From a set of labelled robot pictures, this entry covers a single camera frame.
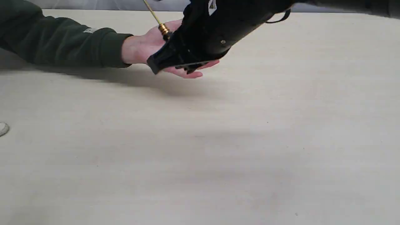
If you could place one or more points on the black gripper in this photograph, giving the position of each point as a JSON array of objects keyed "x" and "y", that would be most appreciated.
[{"x": 210, "y": 28}]

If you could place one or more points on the black and gold screwdriver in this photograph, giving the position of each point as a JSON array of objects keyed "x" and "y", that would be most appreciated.
[{"x": 164, "y": 30}]

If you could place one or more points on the dark green sleeved forearm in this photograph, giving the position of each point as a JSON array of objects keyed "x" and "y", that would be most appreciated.
[{"x": 57, "y": 41}]

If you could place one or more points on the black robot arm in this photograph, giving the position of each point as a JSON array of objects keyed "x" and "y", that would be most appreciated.
[{"x": 381, "y": 8}]

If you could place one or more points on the open bare human hand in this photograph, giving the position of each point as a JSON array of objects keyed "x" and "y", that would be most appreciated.
[{"x": 137, "y": 49}]

